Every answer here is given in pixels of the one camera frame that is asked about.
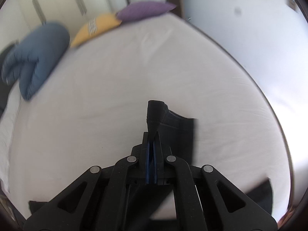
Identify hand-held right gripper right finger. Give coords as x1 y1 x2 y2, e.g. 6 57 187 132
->
152 131 278 231

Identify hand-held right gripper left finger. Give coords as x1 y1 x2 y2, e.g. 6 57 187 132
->
23 132 151 231

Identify black pants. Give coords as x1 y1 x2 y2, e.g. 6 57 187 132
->
28 100 274 222

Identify bed with white sheet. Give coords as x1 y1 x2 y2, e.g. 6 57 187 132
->
0 12 293 222

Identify yellow pillow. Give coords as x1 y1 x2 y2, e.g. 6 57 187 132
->
70 13 122 48

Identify purple pillow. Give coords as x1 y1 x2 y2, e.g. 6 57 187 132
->
117 1 177 22

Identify blue rolled duvet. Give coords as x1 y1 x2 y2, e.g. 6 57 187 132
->
1 22 71 101

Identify grey padded headboard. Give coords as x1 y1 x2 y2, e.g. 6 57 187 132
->
0 42 19 117

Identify cream wardrobe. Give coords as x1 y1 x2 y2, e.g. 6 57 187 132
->
0 0 166 47

